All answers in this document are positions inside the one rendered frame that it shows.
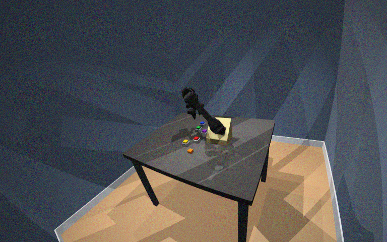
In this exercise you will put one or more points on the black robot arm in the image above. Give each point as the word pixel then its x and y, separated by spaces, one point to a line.
pixel 190 97

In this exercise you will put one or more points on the red button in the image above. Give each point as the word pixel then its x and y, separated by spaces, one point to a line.
pixel 196 140

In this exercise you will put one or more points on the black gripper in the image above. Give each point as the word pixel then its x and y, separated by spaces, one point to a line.
pixel 193 111

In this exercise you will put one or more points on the yellow button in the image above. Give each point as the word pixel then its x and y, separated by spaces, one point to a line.
pixel 185 143

